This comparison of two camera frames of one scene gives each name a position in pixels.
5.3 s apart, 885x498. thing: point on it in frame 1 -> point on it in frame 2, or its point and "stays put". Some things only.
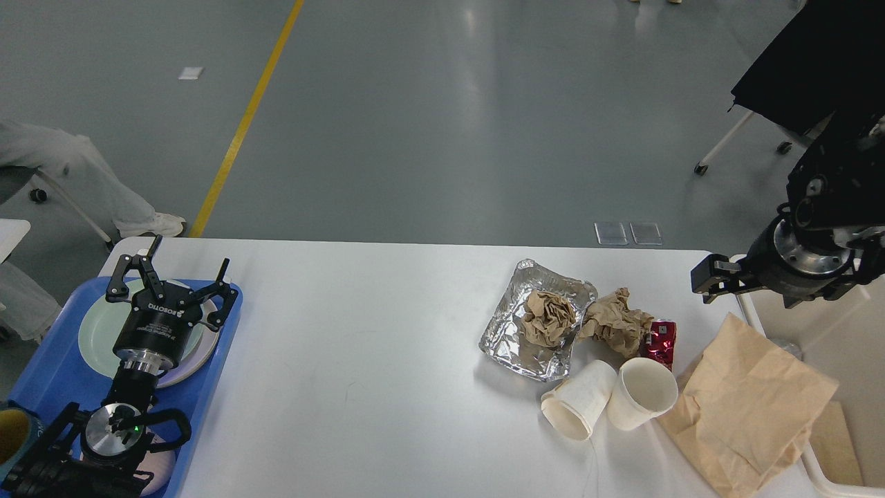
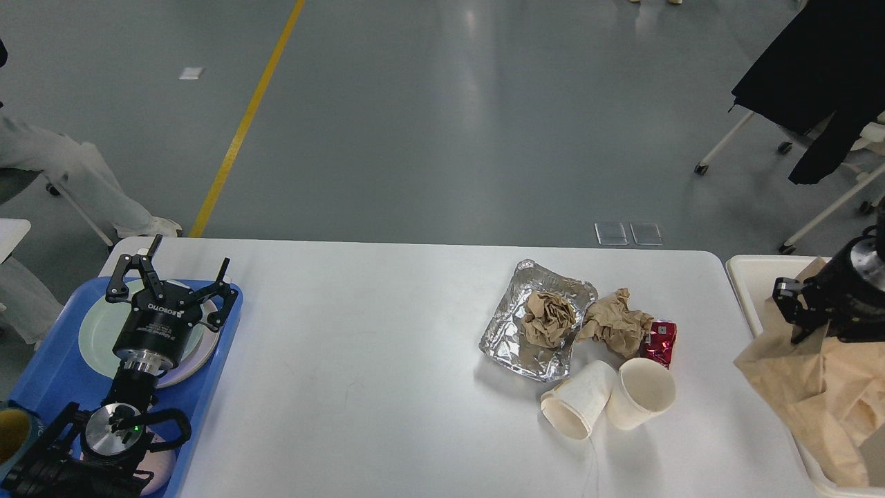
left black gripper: (157, 332) stays put
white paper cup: (646, 389) stays put
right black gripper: (778, 261) -> (847, 294)
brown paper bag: (743, 414) -> (831, 393)
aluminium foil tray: (505, 341) stays put
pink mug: (161, 464) stays put
